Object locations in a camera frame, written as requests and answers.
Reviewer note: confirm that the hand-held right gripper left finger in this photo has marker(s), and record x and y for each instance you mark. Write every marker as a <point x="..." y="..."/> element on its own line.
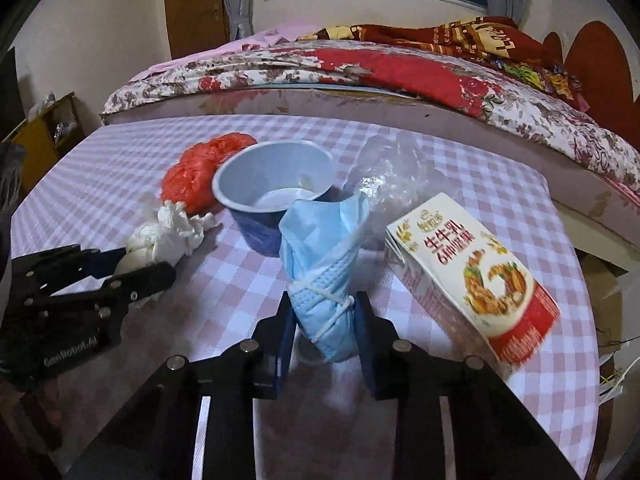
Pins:
<point x="286" y="345"/>

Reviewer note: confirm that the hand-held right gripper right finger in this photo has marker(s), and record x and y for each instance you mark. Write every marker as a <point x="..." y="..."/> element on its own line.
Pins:
<point x="365" y="350"/>

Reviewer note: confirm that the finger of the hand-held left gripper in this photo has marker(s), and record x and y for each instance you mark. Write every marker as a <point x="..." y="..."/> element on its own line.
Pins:
<point x="150" y="280"/>
<point x="102" y="261"/>

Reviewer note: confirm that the blue face mask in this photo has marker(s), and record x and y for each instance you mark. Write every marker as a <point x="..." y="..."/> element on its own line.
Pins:
<point x="320" y="260"/>

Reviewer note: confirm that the red plastic bag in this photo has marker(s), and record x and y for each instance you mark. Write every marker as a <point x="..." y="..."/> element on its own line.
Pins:
<point x="195" y="170"/>

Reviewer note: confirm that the white red milk carton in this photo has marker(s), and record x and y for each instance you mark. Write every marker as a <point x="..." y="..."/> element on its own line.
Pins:
<point x="450" y="260"/>

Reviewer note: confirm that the blue paper cup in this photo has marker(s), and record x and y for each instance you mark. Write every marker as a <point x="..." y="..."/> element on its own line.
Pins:
<point x="260" y="180"/>

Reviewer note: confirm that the clear plastic bag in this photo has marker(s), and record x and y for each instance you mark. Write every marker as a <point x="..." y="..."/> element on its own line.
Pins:
<point x="400" y="170"/>

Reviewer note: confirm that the pink checked tablecloth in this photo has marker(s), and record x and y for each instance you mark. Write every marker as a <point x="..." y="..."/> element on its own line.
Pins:
<point x="125" y="160"/>

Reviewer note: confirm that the yellow wooden cabinet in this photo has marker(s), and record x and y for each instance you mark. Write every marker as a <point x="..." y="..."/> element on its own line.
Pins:
<point x="35" y="147"/>

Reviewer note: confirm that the wooden door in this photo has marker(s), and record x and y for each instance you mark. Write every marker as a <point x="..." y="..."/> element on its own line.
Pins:
<point x="195" y="10"/>

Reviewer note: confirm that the pink sheet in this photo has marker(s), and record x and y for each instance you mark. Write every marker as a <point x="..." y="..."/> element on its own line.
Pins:
<point x="280" y="35"/>

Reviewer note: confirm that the red printed blanket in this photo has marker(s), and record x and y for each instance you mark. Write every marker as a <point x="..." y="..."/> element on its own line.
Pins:
<point x="450" y="40"/>

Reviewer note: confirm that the red white headboard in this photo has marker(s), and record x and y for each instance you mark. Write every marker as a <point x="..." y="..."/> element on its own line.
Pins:
<point x="600" y="60"/>

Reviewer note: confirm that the white bed frame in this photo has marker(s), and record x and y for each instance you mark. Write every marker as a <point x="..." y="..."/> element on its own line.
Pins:
<point x="615" y="247"/>

